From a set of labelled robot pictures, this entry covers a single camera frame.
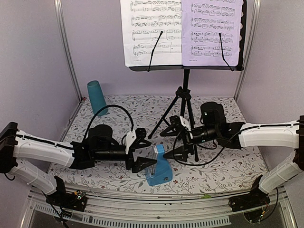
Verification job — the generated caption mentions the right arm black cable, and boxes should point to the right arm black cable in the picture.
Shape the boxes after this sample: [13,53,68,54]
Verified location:
[172,128,240,167]

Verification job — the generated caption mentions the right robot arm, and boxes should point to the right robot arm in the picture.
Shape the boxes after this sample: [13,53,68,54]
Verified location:
[160,102,304,212]

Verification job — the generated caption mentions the green tape piece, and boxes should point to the green tape piece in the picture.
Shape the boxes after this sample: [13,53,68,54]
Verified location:
[201,194,212,199]

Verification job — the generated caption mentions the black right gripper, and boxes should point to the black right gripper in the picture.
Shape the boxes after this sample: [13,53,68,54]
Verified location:
[161,123,219,162]

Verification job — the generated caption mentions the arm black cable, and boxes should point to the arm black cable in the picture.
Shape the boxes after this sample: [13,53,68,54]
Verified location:
[172,128,240,167]
[85,104,134,143]

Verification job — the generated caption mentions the floral table mat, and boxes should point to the floral table mat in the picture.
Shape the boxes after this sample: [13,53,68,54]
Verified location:
[48,95,267,195]

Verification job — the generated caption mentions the teal ceramic vase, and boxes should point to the teal ceramic vase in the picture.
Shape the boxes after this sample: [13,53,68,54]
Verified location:
[87,80,106,114]

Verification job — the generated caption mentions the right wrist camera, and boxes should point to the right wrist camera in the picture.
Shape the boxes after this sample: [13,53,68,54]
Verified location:
[170,115,191,132]

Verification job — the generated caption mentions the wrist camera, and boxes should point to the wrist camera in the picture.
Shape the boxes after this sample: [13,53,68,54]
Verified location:
[170,115,191,132]
[121,128,146,155]

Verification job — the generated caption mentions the sheet music booklet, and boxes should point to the sheet music booklet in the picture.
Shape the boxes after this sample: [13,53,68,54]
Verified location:
[120,0,182,67]

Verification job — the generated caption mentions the purple sheet music page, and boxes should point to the purple sheet music page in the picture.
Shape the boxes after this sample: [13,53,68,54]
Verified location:
[181,0,244,67]

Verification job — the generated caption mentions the aluminium frame post right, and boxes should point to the aluminium frame post right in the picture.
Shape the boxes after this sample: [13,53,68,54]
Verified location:
[234,0,261,102]

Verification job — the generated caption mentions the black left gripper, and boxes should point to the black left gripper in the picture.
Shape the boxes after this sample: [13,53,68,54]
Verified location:
[94,144,157,173]

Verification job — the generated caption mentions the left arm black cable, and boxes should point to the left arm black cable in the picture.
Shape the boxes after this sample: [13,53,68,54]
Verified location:
[85,104,134,143]

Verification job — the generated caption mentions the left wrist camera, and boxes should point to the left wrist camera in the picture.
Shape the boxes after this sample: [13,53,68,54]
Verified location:
[121,128,146,155]

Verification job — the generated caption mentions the aluminium front rail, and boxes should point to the aluminium front rail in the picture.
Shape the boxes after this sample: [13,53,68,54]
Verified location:
[21,187,298,228]

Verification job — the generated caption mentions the blue metronome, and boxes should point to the blue metronome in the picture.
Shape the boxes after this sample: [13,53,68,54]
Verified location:
[145,144,173,186]

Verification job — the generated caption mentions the black music stand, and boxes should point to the black music stand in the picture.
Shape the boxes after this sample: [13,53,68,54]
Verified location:
[128,0,247,162]

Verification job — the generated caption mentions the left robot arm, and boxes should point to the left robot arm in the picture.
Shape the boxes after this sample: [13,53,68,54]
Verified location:
[0,122,157,212]

